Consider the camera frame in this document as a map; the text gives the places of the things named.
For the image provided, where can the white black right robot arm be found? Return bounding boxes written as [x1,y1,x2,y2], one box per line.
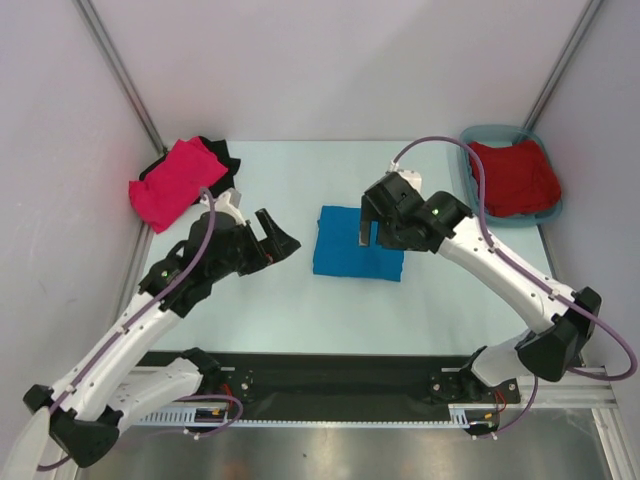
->
[359,172,602,401]

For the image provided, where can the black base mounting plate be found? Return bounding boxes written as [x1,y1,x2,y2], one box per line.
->
[139,348,521,423]

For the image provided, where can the left aluminium corner post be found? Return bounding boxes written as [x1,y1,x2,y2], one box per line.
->
[72,0,166,154]

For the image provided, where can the right aluminium corner post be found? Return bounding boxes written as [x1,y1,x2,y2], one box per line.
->
[522,0,607,130]

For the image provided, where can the aluminium corner post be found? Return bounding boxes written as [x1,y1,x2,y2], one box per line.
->
[522,0,607,130]
[72,0,166,154]

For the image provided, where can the blue t shirt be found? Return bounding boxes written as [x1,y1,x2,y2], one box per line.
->
[312,205,404,282]

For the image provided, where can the teal plastic basket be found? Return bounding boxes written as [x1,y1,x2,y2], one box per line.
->
[458,124,566,231]

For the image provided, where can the pink folded t shirt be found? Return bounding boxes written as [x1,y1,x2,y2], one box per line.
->
[128,137,229,234]

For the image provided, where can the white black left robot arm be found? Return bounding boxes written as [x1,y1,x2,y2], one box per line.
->
[23,189,301,468]

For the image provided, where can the black folded t shirt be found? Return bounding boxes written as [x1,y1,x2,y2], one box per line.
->
[138,136,241,202]

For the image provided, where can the aluminium front frame rail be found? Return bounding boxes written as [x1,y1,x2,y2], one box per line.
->
[116,367,618,409]

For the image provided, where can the grey slotted cable duct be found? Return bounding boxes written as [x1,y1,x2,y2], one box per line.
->
[135,405,495,429]

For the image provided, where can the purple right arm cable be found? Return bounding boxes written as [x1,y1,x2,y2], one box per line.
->
[389,136,637,441]

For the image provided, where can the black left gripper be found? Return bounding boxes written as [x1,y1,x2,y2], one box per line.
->
[209,209,300,282]

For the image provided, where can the red t shirt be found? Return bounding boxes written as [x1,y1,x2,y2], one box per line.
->
[470,139,562,217]

